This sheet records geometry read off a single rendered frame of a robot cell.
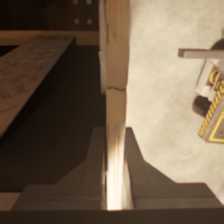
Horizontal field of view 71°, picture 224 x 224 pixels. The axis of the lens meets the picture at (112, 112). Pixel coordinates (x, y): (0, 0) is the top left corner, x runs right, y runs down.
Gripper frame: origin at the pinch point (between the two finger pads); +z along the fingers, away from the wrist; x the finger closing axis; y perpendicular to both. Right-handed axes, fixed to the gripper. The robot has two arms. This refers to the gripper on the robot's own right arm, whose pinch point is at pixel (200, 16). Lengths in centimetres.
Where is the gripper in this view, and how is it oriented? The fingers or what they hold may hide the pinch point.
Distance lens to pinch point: 30.2
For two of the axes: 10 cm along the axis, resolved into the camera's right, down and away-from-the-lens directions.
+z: -10.0, 0.0, -0.2
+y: 0.2, 4.5, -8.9
